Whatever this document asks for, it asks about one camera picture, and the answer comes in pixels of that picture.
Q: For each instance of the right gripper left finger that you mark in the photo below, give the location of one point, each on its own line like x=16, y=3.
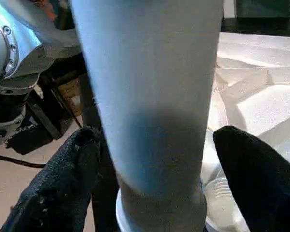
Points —
x=58, y=188

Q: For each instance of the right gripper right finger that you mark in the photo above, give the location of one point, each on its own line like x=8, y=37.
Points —
x=266, y=179

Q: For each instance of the white plastic table top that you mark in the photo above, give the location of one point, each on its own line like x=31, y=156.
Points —
x=256, y=87

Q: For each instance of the white plastic table leg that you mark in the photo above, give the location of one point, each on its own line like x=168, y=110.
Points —
x=154, y=96

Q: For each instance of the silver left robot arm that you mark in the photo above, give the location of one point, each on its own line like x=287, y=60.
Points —
x=19, y=53

